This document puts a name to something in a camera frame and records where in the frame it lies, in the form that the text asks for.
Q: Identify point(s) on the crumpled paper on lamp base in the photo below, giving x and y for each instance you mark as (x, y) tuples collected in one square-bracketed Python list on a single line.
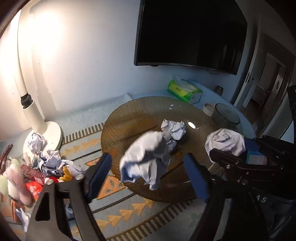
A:
[(36, 143)]

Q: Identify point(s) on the small white dish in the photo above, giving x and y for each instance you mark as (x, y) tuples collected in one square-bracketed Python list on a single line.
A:
[(208, 109)]

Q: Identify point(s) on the crumpled paper pile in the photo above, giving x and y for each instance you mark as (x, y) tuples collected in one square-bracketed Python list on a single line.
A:
[(51, 164)]

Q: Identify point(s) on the crumpled paper on plate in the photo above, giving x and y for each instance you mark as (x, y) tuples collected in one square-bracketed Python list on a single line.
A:
[(172, 131)]

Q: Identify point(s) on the small dark cup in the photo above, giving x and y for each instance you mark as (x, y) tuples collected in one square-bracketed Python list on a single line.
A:
[(218, 90)]

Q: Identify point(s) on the orange carton box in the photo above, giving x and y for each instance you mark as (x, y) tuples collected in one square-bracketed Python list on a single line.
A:
[(33, 174)]

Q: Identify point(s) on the dark ceramic bowl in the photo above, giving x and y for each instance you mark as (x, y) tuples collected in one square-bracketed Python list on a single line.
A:
[(225, 117)]

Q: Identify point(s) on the green tissue box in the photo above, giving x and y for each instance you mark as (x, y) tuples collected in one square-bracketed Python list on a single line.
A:
[(184, 90)]

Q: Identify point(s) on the black wall television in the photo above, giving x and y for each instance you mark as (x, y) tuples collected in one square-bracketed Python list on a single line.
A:
[(202, 34)]

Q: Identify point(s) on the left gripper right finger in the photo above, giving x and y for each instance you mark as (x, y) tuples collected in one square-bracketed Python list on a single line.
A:
[(207, 189)]

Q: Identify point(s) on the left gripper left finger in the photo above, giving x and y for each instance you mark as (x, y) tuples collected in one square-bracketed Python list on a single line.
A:
[(49, 220)]

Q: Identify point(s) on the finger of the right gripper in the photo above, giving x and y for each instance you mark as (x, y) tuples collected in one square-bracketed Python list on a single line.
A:
[(270, 143), (225, 159)]

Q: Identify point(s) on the brown ribbed glass plate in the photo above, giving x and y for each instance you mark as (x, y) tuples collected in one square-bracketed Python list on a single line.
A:
[(136, 117)]

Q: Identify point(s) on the white desk lamp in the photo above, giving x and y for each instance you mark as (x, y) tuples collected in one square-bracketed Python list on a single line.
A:
[(38, 35)]

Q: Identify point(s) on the large paper ball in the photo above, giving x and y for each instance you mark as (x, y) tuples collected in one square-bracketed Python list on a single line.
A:
[(146, 158)]

